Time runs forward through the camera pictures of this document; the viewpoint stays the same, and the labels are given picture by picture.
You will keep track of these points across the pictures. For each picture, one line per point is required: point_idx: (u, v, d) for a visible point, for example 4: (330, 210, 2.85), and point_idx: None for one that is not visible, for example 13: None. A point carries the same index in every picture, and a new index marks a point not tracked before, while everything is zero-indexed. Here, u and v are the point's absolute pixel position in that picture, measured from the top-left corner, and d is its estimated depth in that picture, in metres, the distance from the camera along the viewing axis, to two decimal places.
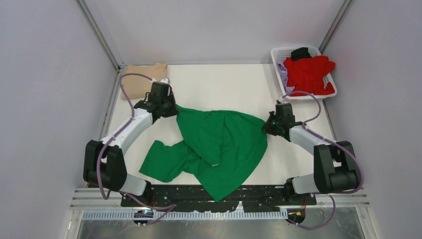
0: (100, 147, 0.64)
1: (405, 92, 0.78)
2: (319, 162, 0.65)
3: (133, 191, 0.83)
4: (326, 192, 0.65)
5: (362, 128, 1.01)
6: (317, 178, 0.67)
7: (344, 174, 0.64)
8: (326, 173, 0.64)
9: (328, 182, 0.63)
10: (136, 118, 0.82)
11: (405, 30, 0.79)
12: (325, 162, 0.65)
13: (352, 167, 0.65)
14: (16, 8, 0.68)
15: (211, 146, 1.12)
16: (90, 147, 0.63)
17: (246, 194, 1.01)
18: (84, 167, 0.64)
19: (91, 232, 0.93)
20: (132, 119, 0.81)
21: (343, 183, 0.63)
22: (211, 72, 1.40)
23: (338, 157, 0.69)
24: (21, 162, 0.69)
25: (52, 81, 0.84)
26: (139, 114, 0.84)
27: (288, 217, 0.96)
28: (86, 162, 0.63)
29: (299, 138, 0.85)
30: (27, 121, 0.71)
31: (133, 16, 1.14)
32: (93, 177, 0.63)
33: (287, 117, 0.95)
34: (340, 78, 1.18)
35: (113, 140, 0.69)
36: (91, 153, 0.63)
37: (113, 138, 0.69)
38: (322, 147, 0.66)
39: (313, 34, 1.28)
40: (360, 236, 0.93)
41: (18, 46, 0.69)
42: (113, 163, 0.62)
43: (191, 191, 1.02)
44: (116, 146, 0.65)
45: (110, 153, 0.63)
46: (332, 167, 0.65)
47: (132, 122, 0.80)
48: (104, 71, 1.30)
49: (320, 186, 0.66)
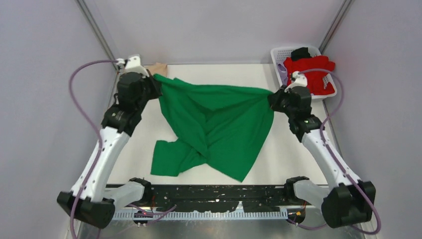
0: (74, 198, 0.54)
1: (405, 93, 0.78)
2: (333, 204, 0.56)
3: (130, 199, 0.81)
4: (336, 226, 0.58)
5: (362, 129, 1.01)
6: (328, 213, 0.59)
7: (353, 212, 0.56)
8: (338, 217, 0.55)
9: (339, 224, 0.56)
10: (105, 145, 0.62)
11: (405, 30, 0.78)
12: (342, 208, 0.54)
13: (366, 209, 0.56)
14: (16, 9, 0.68)
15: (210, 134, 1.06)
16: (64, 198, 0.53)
17: (246, 194, 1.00)
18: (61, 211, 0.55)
19: (91, 232, 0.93)
20: (101, 150, 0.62)
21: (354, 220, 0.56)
22: (211, 72, 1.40)
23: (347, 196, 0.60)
24: (21, 162, 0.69)
25: (52, 81, 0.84)
26: (108, 138, 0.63)
27: (288, 217, 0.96)
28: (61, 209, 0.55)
29: (313, 151, 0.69)
30: (28, 122, 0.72)
31: (132, 16, 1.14)
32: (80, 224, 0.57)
33: (304, 109, 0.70)
34: (340, 78, 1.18)
35: (84, 189, 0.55)
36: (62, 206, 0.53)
37: (82, 188, 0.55)
38: (342, 191, 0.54)
39: (313, 34, 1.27)
40: (360, 236, 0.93)
41: (18, 47, 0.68)
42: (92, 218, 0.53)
43: (191, 191, 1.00)
44: (88, 197, 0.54)
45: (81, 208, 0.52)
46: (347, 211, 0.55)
47: (101, 154, 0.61)
48: (104, 71, 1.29)
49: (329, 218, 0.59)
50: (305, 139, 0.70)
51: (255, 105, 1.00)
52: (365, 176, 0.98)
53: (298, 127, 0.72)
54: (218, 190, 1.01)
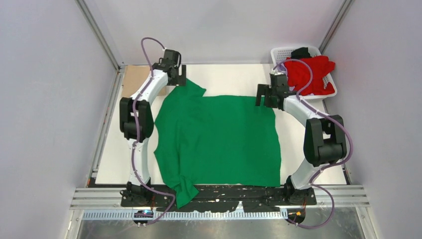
0: (132, 102, 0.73)
1: (406, 93, 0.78)
2: (310, 135, 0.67)
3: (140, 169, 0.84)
4: (314, 162, 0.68)
5: (361, 129, 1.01)
6: (308, 148, 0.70)
7: (330, 146, 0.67)
8: (314, 145, 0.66)
9: (316, 152, 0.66)
10: (155, 77, 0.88)
11: (406, 30, 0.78)
12: (315, 135, 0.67)
13: (340, 139, 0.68)
14: (18, 10, 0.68)
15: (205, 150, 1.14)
16: (122, 103, 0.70)
17: (246, 194, 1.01)
18: (119, 118, 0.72)
19: (91, 232, 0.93)
20: (151, 79, 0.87)
21: (330, 156, 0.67)
22: (213, 72, 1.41)
23: (328, 130, 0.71)
24: (21, 163, 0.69)
25: (52, 82, 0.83)
26: (157, 74, 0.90)
27: (288, 217, 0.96)
28: (121, 114, 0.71)
29: (293, 109, 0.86)
30: (27, 122, 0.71)
31: (132, 15, 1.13)
32: (129, 126, 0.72)
33: (281, 86, 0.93)
34: (340, 78, 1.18)
35: (140, 96, 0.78)
36: (125, 107, 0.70)
37: (140, 95, 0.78)
38: (314, 121, 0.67)
39: (313, 34, 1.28)
40: (359, 235, 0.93)
41: (18, 48, 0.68)
42: (143, 116, 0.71)
43: (201, 189, 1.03)
44: (145, 102, 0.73)
45: (141, 106, 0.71)
46: (321, 139, 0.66)
47: (152, 81, 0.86)
48: (105, 71, 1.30)
49: (310, 157, 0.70)
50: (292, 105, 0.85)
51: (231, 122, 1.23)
52: (367, 177, 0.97)
53: (279, 100, 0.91)
54: (218, 190, 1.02)
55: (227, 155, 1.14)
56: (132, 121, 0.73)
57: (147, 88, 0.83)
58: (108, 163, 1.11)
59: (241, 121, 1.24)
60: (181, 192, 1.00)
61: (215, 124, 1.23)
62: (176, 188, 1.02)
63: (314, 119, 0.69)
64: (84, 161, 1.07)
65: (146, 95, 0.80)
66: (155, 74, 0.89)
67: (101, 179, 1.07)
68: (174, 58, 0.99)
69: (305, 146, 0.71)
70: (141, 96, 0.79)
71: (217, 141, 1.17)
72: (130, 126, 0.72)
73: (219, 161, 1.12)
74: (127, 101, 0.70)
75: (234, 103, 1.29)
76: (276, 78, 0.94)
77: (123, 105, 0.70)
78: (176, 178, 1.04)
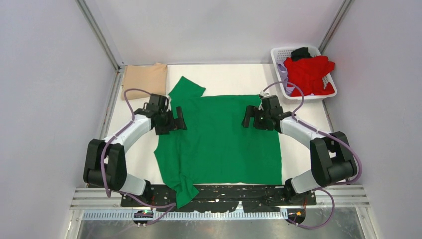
0: (102, 146, 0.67)
1: (406, 92, 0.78)
2: (317, 156, 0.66)
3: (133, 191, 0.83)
4: (326, 184, 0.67)
5: (361, 129, 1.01)
6: (316, 170, 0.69)
7: (340, 165, 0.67)
8: (324, 167, 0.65)
9: (327, 174, 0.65)
10: (136, 122, 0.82)
11: (406, 30, 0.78)
12: (322, 156, 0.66)
13: (348, 157, 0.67)
14: (17, 9, 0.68)
15: (205, 150, 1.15)
16: (92, 147, 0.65)
17: (246, 194, 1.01)
18: (85, 166, 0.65)
19: (92, 232, 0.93)
20: (132, 123, 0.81)
21: (340, 176, 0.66)
22: (213, 72, 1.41)
23: (333, 148, 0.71)
24: (21, 162, 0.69)
25: (52, 81, 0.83)
26: (139, 118, 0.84)
27: (288, 217, 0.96)
28: (88, 160, 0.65)
29: (290, 131, 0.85)
30: (27, 122, 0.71)
31: (132, 15, 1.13)
32: (94, 176, 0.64)
33: (274, 108, 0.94)
34: (340, 78, 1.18)
35: (114, 139, 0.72)
36: (93, 152, 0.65)
37: (114, 137, 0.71)
38: (318, 142, 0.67)
39: (312, 34, 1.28)
40: (359, 235, 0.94)
41: (18, 47, 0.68)
42: (113, 164, 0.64)
43: (201, 189, 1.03)
44: (118, 145, 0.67)
45: (112, 150, 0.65)
46: (328, 160, 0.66)
47: (131, 125, 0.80)
48: (105, 71, 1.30)
49: (320, 179, 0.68)
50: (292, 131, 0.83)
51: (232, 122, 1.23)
52: (367, 177, 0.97)
53: (276, 123, 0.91)
54: (218, 190, 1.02)
55: (228, 155, 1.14)
56: (99, 170, 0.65)
57: (124, 132, 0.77)
58: None
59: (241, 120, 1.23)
60: (181, 191, 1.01)
61: (216, 123, 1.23)
62: (176, 187, 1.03)
63: (317, 139, 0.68)
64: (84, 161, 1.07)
65: (120, 139, 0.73)
66: (137, 119, 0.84)
67: None
68: (162, 103, 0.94)
69: (313, 168, 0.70)
70: (115, 139, 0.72)
71: (217, 142, 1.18)
72: (96, 175, 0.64)
73: (220, 160, 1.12)
74: (96, 145, 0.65)
75: (234, 103, 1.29)
76: (269, 100, 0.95)
77: (92, 150, 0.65)
78: (175, 177, 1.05)
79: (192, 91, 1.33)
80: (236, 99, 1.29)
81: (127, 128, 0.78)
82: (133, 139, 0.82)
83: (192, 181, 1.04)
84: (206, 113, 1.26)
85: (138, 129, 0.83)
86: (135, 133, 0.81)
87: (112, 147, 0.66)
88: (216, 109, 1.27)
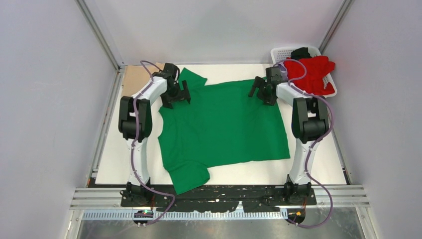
0: (132, 101, 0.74)
1: (406, 93, 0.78)
2: (296, 112, 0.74)
3: (141, 170, 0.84)
4: (300, 137, 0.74)
5: (361, 128, 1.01)
6: (295, 125, 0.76)
7: (314, 122, 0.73)
8: (299, 121, 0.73)
9: (301, 128, 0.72)
10: (155, 82, 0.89)
11: (406, 30, 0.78)
12: (300, 112, 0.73)
13: (323, 115, 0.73)
14: (17, 10, 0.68)
15: (206, 138, 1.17)
16: (124, 101, 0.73)
17: (246, 194, 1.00)
18: (119, 117, 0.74)
19: (91, 232, 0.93)
20: (151, 84, 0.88)
21: (313, 131, 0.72)
22: (213, 72, 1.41)
23: (313, 109, 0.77)
24: (20, 163, 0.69)
25: (52, 82, 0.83)
26: (157, 80, 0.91)
27: (288, 217, 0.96)
28: (121, 112, 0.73)
29: (284, 94, 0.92)
30: (27, 123, 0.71)
31: (132, 15, 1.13)
32: (128, 126, 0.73)
33: (275, 76, 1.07)
34: (340, 78, 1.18)
35: (141, 96, 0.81)
36: (125, 106, 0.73)
37: (141, 94, 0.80)
38: (300, 100, 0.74)
39: (313, 34, 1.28)
40: (359, 235, 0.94)
41: (18, 48, 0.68)
42: (144, 114, 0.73)
43: (201, 190, 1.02)
44: (145, 99, 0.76)
45: (141, 103, 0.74)
46: (305, 115, 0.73)
47: (151, 86, 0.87)
48: (105, 71, 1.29)
49: (297, 133, 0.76)
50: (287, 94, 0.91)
51: (235, 112, 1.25)
52: (367, 177, 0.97)
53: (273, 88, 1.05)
54: (218, 190, 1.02)
55: (228, 142, 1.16)
56: (132, 121, 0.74)
57: (148, 90, 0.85)
58: (109, 163, 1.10)
59: (245, 109, 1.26)
60: (179, 183, 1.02)
61: (219, 113, 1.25)
62: (175, 176, 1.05)
63: (300, 98, 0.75)
64: (84, 161, 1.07)
65: (146, 96, 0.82)
66: (155, 80, 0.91)
67: (101, 179, 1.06)
68: (174, 71, 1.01)
69: (293, 124, 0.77)
70: (141, 96, 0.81)
71: (218, 131, 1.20)
72: (129, 124, 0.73)
73: (220, 147, 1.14)
74: (127, 100, 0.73)
75: (239, 89, 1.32)
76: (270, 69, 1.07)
77: (123, 104, 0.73)
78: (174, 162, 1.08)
79: (196, 83, 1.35)
80: (241, 85, 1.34)
81: (149, 87, 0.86)
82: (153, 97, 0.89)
83: (190, 168, 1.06)
84: (209, 103, 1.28)
85: (157, 89, 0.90)
86: (156, 91, 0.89)
87: (140, 101, 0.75)
88: (218, 101, 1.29)
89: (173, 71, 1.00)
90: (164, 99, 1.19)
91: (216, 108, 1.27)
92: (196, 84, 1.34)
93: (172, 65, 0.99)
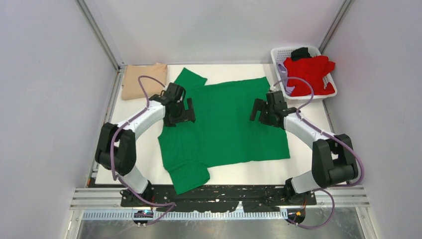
0: (115, 130, 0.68)
1: (406, 92, 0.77)
2: (319, 158, 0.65)
3: (135, 186, 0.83)
4: (325, 185, 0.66)
5: (361, 129, 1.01)
6: (316, 171, 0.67)
7: (340, 167, 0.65)
8: (325, 169, 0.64)
9: (327, 177, 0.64)
10: (150, 108, 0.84)
11: (406, 30, 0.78)
12: (324, 159, 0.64)
13: (350, 161, 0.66)
14: (17, 9, 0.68)
15: (206, 139, 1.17)
16: (105, 130, 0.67)
17: (246, 194, 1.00)
18: (97, 146, 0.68)
19: (92, 232, 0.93)
20: (146, 109, 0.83)
21: (340, 178, 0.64)
22: (213, 72, 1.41)
23: (336, 149, 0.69)
24: (21, 163, 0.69)
25: (52, 82, 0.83)
26: (153, 105, 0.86)
27: (288, 217, 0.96)
28: (100, 142, 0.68)
29: (295, 129, 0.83)
30: (28, 123, 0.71)
31: (132, 15, 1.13)
32: (105, 158, 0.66)
33: (279, 104, 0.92)
34: (340, 78, 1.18)
35: (127, 125, 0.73)
36: (106, 135, 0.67)
37: (127, 123, 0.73)
38: (321, 144, 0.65)
39: (312, 34, 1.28)
40: (359, 235, 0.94)
41: (18, 47, 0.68)
42: (124, 148, 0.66)
43: (201, 190, 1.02)
44: (130, 131, 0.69)
45: (124, 136, 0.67)
46: (331, 162, 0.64)
47: (145, 112, 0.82)
48: (105, 71, 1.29)
49: (319, 179, 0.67)
50: (299, 130, 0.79)
51: (235, 112, 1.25)
52: (367, 177, 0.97)
53: (279, 118, 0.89)
54: (218, 190, 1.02)
55: (228, 143, 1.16)
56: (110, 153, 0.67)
57: (137, 118, 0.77)
58: None
59: (246, 109, 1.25)
60: (179, 184, 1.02)
61: (219, 113, 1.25)
62: (175, 176, 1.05)
63: (320, 140, 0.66)
64: (84, 161, 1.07)
65: (133, 125, 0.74)
66: (151, 105, 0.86)
67: (101, 179, 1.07)
68: (178, 93, 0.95)
69: (313, 168, 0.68)
70: (127, 125, 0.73)
71: (219, 132, 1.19)
72: (106, 156, 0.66)
73: (220, 148, 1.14)
74: (109, 129, 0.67)
75: (239, 89, 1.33)
76: (273, 95, 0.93)
77: (105, 133, 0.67)
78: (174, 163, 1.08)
79: (197, 82, 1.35)
80: (241, 85, 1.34)
81: (140, 114, 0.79)
82: (144, 127, 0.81)
83: (190, 169, 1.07)
84: (209, 103, 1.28)
85: (152, 116, 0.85)
86: (148, 120, 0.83)
87: (124, 132, 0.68)
88: (218, 101, 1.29)
89: (178, 92, 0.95)
90: (166, 119, 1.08)
91: (217, 109, 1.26)
92: (197, 84, 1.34)
93: (175, 87, 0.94)
